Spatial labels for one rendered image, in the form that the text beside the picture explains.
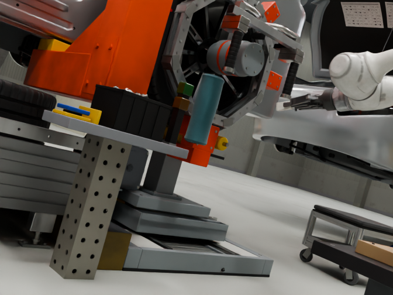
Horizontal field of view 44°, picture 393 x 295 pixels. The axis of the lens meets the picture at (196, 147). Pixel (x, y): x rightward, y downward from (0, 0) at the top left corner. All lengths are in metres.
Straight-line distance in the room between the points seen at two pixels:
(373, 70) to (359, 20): 4.10
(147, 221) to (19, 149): 0.60
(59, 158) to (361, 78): 0.98
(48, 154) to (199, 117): 0.55
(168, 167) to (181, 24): 0.61
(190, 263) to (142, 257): 0.23
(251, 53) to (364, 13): 3.70
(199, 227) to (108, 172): 0.76
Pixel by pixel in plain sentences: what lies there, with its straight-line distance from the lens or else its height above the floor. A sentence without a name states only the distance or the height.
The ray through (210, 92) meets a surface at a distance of 1.81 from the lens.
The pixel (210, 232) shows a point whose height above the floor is 0.12.
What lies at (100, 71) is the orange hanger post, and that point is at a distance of 1.67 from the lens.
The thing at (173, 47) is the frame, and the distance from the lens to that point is 1.84.
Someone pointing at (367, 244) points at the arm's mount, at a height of 0.33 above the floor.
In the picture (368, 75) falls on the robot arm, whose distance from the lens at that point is 1.51.
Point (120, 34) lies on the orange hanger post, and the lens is 1.64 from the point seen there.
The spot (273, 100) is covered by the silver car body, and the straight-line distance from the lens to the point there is 2.96.
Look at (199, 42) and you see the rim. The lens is 2.05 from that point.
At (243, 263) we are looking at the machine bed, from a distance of 2.10.
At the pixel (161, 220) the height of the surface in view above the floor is 0.15.
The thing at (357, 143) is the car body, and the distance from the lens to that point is 4.47.
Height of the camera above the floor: 0.46
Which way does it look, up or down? level
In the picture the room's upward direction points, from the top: 16 degrees clockwise
